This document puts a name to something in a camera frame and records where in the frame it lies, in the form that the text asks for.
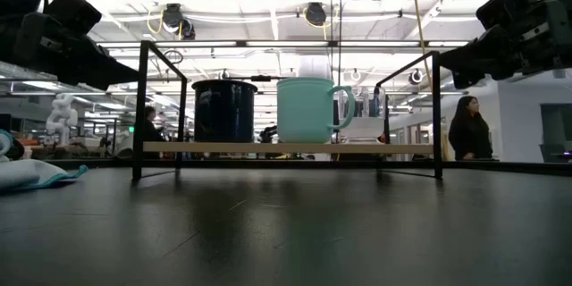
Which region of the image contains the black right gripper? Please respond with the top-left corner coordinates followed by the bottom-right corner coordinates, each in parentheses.
top-left (440, 0), bottom-right (572, 90)

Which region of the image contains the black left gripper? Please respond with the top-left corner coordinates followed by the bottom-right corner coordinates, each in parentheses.
top-left (0, 11), bottom-right (140, 92)

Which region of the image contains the navy speckled enamel mug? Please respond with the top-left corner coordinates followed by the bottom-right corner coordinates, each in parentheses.
top-left (190, 79), bottom-right (259, 144)

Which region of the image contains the mint green ceramic mug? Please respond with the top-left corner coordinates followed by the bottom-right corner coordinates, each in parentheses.
top-left (275, 76), bottom-right (357, 145)

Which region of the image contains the person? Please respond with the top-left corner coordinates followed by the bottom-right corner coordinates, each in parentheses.
top-left (142, 105), bottom-right (167, 160)
top-left (447, 95), bottom-right (495, 162)

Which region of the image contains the dark monitor screen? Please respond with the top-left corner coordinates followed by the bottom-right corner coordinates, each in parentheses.
top-left (539, 103), bottom-right (572, 164)

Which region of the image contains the light blue microfibre cloth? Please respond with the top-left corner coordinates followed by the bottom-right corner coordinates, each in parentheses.
top-left (0, 128), bottom-right (89, 194)

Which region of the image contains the wooden board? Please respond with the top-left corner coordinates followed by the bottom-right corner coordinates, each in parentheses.
top-left (131, 39), bottom-right (443, 180)

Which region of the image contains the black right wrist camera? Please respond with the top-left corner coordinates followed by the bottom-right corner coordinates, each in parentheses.
top-left (475, 0), bottom-right (537, 31)

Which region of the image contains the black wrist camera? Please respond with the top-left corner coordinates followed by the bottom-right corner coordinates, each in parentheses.
top-left (44, 0), bottom-right (103, 36)
top-left (475, 0), bottom-right (537, 31)

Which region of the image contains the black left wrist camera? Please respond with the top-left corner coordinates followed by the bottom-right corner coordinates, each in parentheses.
top-left (44, 0), bottom-right (103, 36)

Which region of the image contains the yellow cable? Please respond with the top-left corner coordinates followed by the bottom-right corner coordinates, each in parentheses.
top-left (408, 0), bottom-right (433, 90)

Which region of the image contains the black hanging cable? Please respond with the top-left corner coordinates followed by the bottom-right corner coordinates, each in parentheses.
top-left (328, 0), bottom-right (344, 86)

